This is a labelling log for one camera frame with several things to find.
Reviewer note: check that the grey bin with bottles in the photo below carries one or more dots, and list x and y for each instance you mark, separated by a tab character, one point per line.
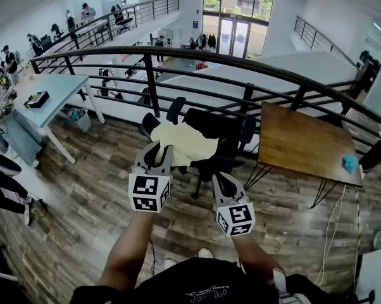
81	122

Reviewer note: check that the person's right forearm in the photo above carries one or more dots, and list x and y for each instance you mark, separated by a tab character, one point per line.
257	255

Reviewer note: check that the white metal bar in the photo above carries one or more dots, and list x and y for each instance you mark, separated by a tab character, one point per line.
2	275

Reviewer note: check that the blue cloth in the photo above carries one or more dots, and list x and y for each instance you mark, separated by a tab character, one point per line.
350	163

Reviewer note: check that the brown wooden table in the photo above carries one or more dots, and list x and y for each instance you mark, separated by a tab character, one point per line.
304	144

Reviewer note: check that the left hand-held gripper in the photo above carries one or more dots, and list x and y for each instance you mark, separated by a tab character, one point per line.
146	195

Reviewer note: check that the white cabinet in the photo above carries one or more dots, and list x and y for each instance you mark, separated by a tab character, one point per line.
377	277

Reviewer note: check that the black box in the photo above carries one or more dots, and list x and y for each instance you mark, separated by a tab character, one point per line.
38	100

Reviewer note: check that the black office chair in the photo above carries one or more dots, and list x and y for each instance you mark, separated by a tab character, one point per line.
225	119

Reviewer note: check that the glass double door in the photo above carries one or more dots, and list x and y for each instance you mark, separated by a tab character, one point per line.
234	40

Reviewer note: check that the person's white shoe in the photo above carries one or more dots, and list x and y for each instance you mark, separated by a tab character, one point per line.
205	253
169	263

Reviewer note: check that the person's right white shoe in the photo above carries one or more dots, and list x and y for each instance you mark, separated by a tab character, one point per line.
205	253

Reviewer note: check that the black straight balcony railing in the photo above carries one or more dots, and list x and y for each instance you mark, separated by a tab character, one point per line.
109	27

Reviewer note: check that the dark coats on rack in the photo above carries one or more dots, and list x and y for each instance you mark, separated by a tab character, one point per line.
208	41

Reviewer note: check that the black desk chair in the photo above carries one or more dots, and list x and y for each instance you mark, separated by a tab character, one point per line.
121	17
57	30

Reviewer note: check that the person's left forearm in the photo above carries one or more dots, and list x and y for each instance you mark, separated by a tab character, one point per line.
127	252

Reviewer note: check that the black short balcony railing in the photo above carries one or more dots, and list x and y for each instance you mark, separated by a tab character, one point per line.
304	28

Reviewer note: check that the person's left white shoe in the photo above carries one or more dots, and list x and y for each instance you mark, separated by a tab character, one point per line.
169	263

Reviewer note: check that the person's black shirt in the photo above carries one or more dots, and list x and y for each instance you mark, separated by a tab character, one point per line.
193	280

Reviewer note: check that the white table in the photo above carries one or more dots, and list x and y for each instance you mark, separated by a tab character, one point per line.
57	87

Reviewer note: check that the black curved metal railing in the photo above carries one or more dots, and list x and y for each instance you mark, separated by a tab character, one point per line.
150	81

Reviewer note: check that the pale yellow clothes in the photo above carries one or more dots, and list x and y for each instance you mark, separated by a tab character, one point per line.
190	144

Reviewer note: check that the blue wall poster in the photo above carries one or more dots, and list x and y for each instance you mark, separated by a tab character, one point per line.
195	25

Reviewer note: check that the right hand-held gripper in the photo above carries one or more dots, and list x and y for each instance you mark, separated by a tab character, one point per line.
238	217

